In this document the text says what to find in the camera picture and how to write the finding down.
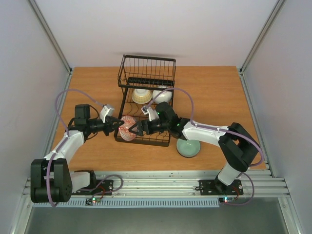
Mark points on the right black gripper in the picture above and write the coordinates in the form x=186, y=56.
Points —
x=145, y=127

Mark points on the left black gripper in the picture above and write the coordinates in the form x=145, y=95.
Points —
x=110, y=126

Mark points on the red geometric patterned bowl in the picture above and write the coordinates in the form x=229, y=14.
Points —
x=123, y=130

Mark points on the blue yellow patterned bowl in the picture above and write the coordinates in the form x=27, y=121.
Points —
x=141, y=96

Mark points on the white bowl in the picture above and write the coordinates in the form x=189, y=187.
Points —
x=164, y=97

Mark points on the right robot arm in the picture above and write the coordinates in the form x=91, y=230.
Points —
x=237, y=145

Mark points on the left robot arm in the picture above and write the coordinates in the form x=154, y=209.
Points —
x=50, y=180

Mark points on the light green celadon bowl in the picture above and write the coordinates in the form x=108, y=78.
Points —
x=188, y=148

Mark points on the left small circuit board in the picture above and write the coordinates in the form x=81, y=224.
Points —
x=92, y=201

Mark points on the small circuit board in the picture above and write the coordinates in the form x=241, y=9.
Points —
x=92, y=201
x=226, y=199

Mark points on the right small circuit board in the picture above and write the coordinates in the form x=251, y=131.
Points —
x=226, y=199

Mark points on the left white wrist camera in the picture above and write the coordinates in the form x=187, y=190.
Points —
x=106, y=111

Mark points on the black wire dish rack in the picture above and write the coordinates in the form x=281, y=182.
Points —
x=141, y=78

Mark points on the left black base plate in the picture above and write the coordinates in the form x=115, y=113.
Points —
x=104, y=188

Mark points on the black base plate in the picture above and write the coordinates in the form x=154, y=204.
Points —
x=212, y=187
x=104, y=188

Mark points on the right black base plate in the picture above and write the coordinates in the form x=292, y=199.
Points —
x=212, y=187

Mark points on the light blue slotted cable duct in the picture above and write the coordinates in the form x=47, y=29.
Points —
x=114, y=202

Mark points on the left aluminium corner post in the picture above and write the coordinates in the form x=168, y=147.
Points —
x=41, y=19

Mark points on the aluminium corner post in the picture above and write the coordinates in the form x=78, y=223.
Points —
x=41, y=19
x=277, y=7

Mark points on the aluminium frame rail base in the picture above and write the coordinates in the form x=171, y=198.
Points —
x=183, y=183

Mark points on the right aluminium corner post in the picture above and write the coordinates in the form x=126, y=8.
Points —
x=277, y=7

